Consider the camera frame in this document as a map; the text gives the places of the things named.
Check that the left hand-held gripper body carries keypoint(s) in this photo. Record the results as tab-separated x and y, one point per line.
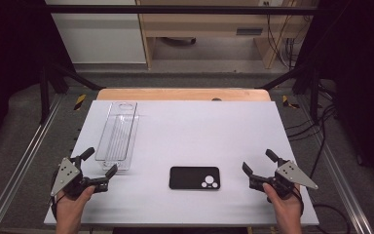
69	177

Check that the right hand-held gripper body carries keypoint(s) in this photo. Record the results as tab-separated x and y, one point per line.
287	177

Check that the clear plastic packaging box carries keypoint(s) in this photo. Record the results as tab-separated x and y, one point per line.
117	136

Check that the black phone case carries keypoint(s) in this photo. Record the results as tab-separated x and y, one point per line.
188	178

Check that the person's left hand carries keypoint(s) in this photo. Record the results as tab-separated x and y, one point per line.
73	204

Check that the person's right hand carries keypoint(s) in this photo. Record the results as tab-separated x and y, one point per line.
282	206

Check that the yellow black tape strip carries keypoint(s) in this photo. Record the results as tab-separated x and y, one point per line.
80	101
287	102

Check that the white table board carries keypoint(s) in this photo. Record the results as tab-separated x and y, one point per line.
191	130

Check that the wooden table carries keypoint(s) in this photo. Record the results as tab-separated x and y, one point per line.
175	94

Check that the dark curtain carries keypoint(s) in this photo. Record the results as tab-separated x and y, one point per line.
360	81
6	65

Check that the white cabinet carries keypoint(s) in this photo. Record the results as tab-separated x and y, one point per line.
100	35

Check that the grey desk label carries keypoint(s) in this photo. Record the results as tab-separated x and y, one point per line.
249	31

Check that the black object under desk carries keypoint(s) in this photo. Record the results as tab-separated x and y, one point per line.
178	41

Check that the light wooden desk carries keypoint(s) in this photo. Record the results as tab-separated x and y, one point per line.
207	22

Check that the aluminium rail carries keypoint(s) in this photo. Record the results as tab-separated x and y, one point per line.
337	169
22	162

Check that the black frame stand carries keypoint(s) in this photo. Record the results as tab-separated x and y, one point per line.
61	78
305	78

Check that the black horizontal frame bar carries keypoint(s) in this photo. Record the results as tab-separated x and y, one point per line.
175	9

